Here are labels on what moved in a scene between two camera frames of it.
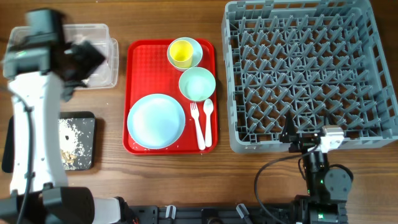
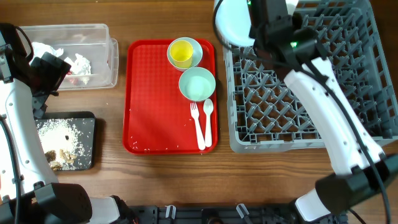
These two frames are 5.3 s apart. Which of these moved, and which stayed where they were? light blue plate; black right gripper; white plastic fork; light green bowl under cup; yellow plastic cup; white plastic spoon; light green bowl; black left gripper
Moved: black left gripper; light blue plate; black right gripper
Stayed: white plastic spoon; white plastic fork; light green bowl under cup; yellow plastic cup; light green bowl
